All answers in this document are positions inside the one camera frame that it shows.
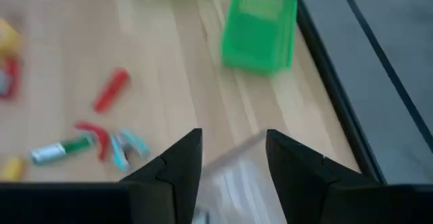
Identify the small green stapler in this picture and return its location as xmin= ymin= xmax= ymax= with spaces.
xmin=29 ymin=135 xmax=95 ymax=166

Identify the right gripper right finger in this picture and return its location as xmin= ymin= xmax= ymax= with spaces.
xmin=266 ymin=129 xmax=378 ymax=224

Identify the clear plastic container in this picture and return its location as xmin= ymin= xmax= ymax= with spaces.
xmin=192 ymin=129 xmax=288 ymax=224

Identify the red marker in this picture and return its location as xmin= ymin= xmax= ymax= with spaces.
xmin=92 ymin=66 xmax=131 ymax=114

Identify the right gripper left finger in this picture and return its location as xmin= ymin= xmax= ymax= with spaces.
xmin=120 ymin=128 xmax=203 ymax=224

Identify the yellow tape roll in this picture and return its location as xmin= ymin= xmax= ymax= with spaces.
xmin=0 ymin=17 xmax=22 ymax=58

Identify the red staple remover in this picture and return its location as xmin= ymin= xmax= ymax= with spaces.
xmin=73 ymin=120 xmax=112 ymax=162

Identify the black aluminium frame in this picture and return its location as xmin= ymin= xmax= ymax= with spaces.
xmin=279 ymin=0 xmax=388 ymax=186

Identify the red and silver stapler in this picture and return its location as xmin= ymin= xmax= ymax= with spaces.
xmin=0 ymin=55 xmax=22 ymax=101

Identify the green plastic basket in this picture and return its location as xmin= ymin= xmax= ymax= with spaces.
xmin=220 ymin=0 xmax=298 ymax=76

